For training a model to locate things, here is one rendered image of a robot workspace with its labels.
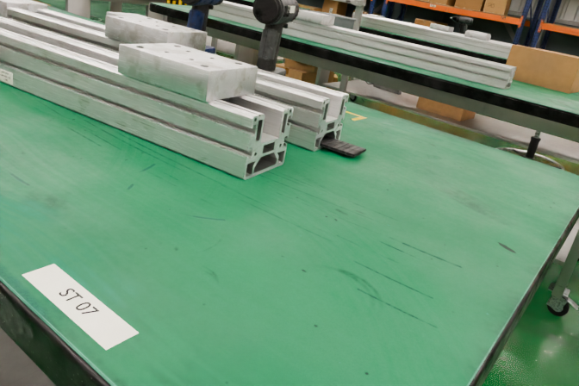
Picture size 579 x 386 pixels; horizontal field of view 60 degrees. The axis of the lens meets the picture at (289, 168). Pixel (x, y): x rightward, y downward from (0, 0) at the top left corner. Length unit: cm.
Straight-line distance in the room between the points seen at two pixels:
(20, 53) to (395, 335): 74
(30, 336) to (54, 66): 53
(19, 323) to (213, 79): 36
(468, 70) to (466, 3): 843
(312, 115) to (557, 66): 184
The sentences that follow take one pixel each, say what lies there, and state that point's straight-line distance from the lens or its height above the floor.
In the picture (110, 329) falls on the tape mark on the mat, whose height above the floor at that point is 78.
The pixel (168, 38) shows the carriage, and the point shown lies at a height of 89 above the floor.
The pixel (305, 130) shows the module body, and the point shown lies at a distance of 80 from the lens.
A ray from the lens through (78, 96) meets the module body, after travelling 83.
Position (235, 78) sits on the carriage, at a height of 89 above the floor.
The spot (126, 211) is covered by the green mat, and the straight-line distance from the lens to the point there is 54.
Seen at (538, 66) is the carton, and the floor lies 86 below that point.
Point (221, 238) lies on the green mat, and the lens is 50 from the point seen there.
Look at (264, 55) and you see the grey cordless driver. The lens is 103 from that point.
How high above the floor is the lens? 102
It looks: 20 degrees down
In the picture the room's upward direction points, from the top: 10 degrees clockwise
